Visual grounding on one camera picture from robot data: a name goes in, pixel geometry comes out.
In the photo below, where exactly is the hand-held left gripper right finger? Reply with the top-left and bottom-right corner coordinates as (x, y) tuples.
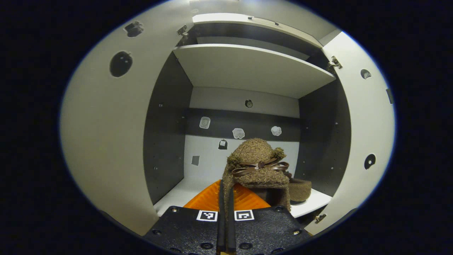
(226, 182), (314, 255)

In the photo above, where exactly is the white shoe cabinet door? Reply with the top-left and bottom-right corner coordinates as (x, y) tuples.
(60, 0), (193, 237)
(304, 31), (396, 236)

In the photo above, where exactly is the dark drawer handle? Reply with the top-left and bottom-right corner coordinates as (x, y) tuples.
(248, 16), (280, 26)

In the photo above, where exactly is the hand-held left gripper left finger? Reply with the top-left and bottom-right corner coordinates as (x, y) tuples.
(143, 179), (227, 255)

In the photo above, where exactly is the brown fuzzy shoe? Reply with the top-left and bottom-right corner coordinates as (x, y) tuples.
(222, 138), (291, 213)
(288, 177), (312, 203)

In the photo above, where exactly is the white cabinet shelf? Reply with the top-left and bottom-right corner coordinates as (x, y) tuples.
(172, 44), (336, 99)

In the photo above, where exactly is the white cabinet drawer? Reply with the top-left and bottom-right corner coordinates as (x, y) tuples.
(192, 13), (323, 48)

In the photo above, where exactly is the white shoe cabinet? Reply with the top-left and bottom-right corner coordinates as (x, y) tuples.
(60, 0), (396, 237)

